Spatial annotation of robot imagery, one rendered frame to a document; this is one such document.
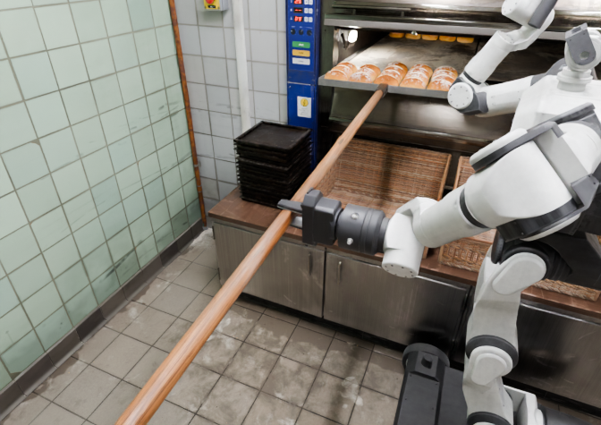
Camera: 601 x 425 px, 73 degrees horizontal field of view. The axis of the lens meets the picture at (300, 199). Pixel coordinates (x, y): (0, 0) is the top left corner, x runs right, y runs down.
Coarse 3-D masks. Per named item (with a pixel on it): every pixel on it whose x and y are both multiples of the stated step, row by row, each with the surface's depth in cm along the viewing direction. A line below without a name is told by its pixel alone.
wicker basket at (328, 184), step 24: (360, 144) 203; (384, 144) 198; (336, 168) 211; (360, 168) 206; (384, 168) 201; (408, 168) 196; (432, 168) 192; (336, 192) 210; (360, 192) 209; (384, 192) 204; (408, 192) 200; (432, 192) 195
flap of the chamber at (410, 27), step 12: (336, 24) 168; (348, 24) 167; (360, 24) 165; (372, 24) 163; (384, 24) 161; (396, 24) 160; (408, 24) 158; (420, 24) 156; (492, 36) 164; (540, 36) 143; (552, 36) 141; (564, 36) 140
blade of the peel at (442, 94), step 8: (320, 80) 167; (328, 80) 166; (336, 80) 165; (352, 88) 164; (360, 88) 163; (368, 88) 162; (376, 88) 160; (392, 88) 158; (400, 88) 157; (408, 88) 156; (416, 88) 155; (424, 96) 155; (432, 96) 154; (440, 96) 153
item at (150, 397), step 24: (360, 120) 125; (336, 144) 109; (288, 216) 80; (264, 240) 73; (240, 264) 68; (240, 288) 64; (216, 312) 59; (192, 336) 55; (168, 360) 51; (192, 360) 54; (168, 384) 49; (144, 408) 46
